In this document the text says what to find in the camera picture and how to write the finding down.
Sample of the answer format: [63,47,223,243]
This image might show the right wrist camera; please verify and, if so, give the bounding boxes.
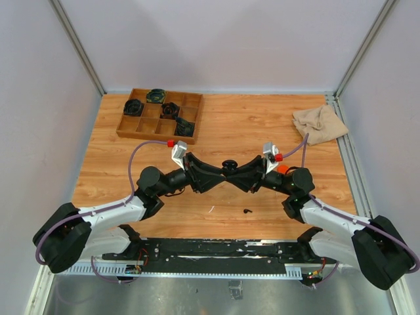
[262,142,280,175]

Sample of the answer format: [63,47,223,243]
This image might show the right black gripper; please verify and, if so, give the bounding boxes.
[225,155,293,196]

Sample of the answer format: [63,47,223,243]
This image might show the aluminium frame post left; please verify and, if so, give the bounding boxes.
[48,0,107,96]

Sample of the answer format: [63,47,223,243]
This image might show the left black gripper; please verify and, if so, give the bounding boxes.
[156,152,226,197]

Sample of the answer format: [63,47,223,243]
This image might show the black rolled sock left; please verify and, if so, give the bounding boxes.
[123,99,144,117]

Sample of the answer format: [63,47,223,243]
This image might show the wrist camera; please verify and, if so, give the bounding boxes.
[262,142,280,175]
[171,141,188,169]

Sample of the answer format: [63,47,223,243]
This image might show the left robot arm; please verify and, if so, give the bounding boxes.
[33,153,226,274]

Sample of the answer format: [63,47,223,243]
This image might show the black round charging case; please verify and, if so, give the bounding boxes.
[222,159,238,172]

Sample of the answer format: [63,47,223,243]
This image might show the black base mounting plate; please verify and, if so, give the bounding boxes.
[102,238,323,277]

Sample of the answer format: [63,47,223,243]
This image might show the black orange rolled sock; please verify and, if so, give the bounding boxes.
[160,102,180,119]

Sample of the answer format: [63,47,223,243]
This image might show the dark green rolled sock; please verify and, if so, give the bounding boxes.
[175,117,195,137]

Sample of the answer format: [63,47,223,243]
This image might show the green yellow rolled sock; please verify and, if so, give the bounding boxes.
[146,89,167,104]

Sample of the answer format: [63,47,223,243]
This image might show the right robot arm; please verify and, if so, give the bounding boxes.
[222,156,419,290]

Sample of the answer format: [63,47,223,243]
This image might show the aluminium frame post right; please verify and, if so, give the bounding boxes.
[333,0,400,98]

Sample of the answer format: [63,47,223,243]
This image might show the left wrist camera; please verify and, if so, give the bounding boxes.
[171,141,188,169]

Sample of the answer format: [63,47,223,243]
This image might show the orange earbud charging case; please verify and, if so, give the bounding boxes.
[277,165,289,175]

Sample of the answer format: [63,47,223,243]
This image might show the beige cloth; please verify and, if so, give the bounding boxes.
[292,104,348,146]

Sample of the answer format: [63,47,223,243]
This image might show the aluminium frame post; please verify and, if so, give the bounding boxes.
[333,0,400,98]
[48,0,107,96]

